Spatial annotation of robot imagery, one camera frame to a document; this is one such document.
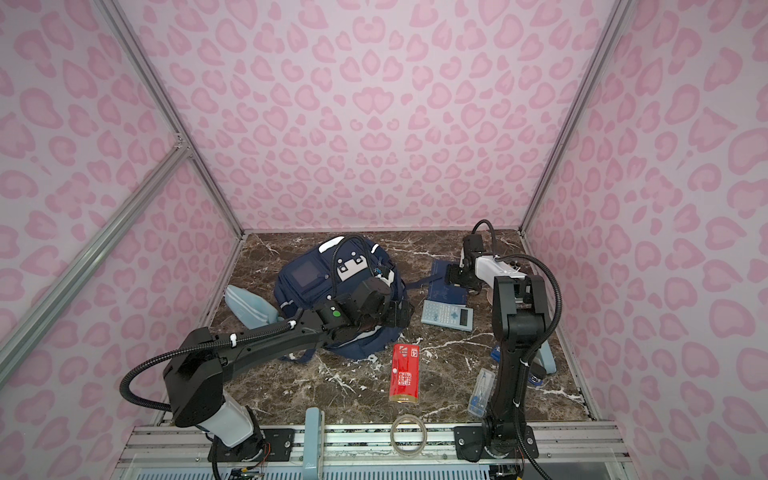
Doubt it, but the teal ruler stand post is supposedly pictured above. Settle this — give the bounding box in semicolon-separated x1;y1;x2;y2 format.
302;407;325;480

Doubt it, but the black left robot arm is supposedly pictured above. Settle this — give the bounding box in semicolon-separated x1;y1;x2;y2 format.
119;235;413;448

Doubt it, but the navy blue student backpack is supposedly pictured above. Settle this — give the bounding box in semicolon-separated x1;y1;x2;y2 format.
274;235;414;360

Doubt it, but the light blue calculator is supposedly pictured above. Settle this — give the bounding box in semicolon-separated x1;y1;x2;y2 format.
421;300;473;332

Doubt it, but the clear tape roll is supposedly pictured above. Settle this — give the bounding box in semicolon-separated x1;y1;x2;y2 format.
389;414;428;458

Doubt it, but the red rectangular box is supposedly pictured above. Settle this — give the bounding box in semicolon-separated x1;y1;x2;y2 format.
389;343;421;404

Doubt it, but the light blue pencil pouch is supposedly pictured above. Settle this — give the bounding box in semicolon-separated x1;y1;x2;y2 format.
224;285;281;329

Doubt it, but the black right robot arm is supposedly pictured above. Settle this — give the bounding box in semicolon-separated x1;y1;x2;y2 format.
445;219;563;467

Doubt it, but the blue book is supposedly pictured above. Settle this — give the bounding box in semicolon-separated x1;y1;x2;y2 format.
426;260;468;305

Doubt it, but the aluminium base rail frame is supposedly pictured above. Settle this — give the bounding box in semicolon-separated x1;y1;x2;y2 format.
111;422;639;479

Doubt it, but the clear plastic pen case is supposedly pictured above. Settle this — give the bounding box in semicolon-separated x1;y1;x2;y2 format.
467;368;496;418

